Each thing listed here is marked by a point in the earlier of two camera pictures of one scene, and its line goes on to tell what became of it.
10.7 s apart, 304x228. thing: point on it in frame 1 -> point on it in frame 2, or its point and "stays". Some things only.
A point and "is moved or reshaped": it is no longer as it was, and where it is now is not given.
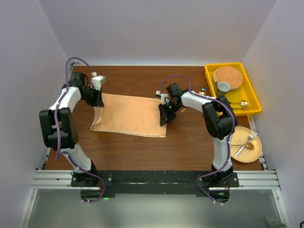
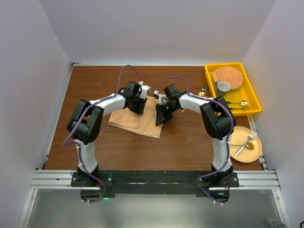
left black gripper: [98, 101] -> [139, 110]
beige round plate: [240, 136] stays
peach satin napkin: [128, 114] is moved or reshaped
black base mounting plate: [154, 184] stays
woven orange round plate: [229, 75] stays
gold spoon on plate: [249, 145] stays
